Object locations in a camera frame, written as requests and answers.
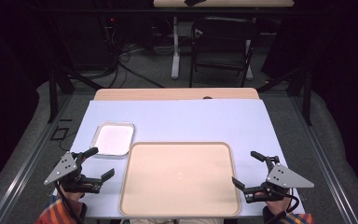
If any large beige tray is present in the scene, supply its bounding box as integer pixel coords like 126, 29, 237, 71
118, 141, 242, 218

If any white-legged wooden desk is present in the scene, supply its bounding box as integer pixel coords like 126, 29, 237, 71
152, 0, 296, 80

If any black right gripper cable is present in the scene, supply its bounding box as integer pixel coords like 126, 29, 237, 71
262, 188, 300, 224

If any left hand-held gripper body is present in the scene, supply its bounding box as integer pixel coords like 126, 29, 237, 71
43, 150, 103, 194

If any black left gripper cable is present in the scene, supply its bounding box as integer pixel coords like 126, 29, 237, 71
53, 180, 84, 224

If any small white metal tray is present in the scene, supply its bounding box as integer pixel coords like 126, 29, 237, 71
89, 120, 136, 157

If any dark object on desk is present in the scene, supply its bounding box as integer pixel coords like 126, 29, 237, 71
184, 0, 207, 7

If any person's left hand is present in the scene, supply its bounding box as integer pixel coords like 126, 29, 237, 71
59, 182, 86, 203

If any bundle of black floor cables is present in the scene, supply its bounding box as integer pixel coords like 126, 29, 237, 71
99, 15, 175, 90

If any black floor socket frame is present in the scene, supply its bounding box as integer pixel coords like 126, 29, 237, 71
49, 126, 70, 142

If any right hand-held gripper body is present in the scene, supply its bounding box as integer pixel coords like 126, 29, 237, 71
243, 154, 315, 204

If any person's right hand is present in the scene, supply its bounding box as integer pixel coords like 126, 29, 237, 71
254, 189, 292, 217

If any black metal stand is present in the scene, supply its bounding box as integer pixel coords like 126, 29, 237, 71
255, 66, 313, 127
47, 66, 104, 124

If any light blue table mat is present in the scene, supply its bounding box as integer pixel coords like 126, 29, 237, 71
51, 98, 306, 220

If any black folding chair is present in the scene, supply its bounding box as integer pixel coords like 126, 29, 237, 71
188, 16, 261, 89

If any wooden table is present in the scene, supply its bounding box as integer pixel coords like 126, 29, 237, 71
92, 87, 261, 102

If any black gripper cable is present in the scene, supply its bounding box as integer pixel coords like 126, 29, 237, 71
262, 188, 300, 224
53, 180, 84, 224

